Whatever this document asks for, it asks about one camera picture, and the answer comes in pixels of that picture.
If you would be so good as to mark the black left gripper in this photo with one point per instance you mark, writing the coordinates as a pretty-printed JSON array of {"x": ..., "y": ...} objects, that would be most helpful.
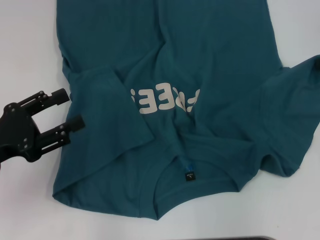
[{"x": 15, "y": 132}]

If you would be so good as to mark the teal t-shirt with beige letters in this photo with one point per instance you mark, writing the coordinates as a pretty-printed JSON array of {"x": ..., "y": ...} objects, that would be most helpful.
[{"x": 200, "y": 50}]

